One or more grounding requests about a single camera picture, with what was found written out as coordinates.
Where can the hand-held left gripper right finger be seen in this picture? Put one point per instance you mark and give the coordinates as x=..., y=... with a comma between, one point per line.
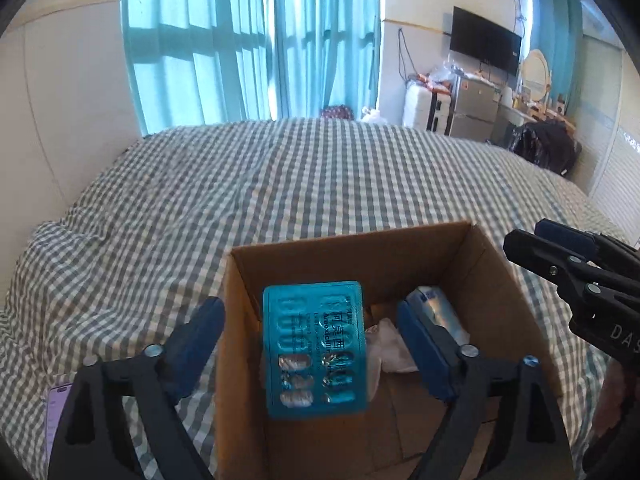
x=425, y=352

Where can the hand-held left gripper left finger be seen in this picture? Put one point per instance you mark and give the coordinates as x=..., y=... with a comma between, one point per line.
x=201, y=342

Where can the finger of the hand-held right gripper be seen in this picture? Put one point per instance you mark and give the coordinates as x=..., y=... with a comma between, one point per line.
x=530, y=252
x=565, y=237

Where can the cardboard box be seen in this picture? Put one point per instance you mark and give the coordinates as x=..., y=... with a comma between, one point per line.
x=492, y=300

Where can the teal pill blister pack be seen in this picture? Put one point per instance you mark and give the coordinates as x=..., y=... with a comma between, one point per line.
x=315, y=325

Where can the person's right hand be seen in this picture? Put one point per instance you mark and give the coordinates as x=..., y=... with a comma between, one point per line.
x=617, y=395

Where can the crumpled white tissue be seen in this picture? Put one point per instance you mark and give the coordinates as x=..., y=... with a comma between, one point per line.
x=391, y=346

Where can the white and blue medicine box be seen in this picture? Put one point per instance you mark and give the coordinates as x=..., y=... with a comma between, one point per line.
x=441, y=310

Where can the black bag on chair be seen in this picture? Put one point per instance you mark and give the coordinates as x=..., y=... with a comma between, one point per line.
x=547, y=145

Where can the white slatted wardrobe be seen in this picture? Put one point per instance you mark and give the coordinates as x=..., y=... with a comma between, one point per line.
x=617, y=150

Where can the wooden dressing table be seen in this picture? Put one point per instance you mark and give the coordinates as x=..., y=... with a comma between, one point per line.
x=520, y=114

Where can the silver mini fridge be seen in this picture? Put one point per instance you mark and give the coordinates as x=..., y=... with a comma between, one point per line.
x=475, y=110

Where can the purple smartphone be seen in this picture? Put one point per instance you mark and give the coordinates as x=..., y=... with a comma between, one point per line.
x=57, y=407

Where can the grey checked blanket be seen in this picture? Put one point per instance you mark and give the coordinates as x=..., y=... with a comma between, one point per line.
x=240, y=185

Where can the oval vanity mirror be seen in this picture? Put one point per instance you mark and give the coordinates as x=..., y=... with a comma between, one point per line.
x=535, y=74

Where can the white suitcase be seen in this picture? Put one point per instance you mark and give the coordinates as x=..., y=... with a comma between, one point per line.
x=425, y=107

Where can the clear plastic bag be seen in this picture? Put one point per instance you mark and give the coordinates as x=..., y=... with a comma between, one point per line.
x=450, y=72

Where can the white plastic bag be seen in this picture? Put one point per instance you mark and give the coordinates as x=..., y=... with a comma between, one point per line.
x=372, y=116

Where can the narrow teal curtain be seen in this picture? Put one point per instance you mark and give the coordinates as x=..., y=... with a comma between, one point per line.
x=552, y=15

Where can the red patterned bag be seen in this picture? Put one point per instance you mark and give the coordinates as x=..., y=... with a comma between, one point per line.
x=336, y=111

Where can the wide teal curtain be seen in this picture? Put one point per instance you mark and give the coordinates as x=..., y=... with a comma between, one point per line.
x=240, y=45

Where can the black wall television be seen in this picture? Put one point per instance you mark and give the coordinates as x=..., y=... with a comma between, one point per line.
x=484, y=40

